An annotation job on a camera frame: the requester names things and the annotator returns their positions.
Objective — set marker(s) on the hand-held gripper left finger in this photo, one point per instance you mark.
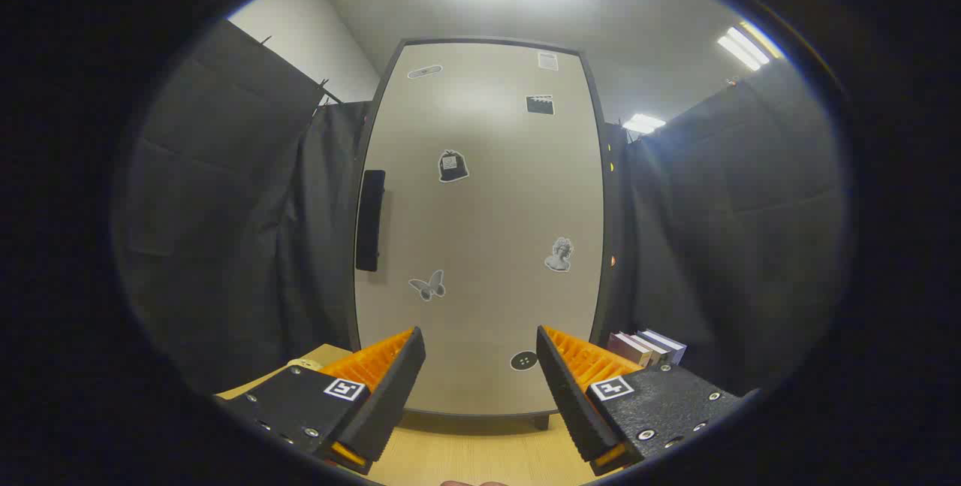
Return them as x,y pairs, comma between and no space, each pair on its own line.
394,396

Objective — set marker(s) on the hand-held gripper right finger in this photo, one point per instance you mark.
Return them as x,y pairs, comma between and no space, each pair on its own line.
574,403

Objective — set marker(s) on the grey cabinet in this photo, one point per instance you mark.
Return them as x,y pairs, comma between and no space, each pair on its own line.
542,422

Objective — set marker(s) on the maroon book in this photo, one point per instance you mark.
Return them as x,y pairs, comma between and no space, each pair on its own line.
629,349

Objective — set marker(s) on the white book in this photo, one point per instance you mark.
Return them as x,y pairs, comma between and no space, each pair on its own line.
655,346

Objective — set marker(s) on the purple book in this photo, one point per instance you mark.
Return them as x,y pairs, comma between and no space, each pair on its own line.
670,343

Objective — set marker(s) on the black backdrop cloth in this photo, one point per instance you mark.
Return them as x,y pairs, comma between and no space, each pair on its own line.
225,208

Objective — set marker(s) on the small ceiling light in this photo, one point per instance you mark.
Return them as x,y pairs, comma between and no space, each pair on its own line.
643,124

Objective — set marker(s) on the long ceiling light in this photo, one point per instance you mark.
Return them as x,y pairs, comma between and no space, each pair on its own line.
747,46

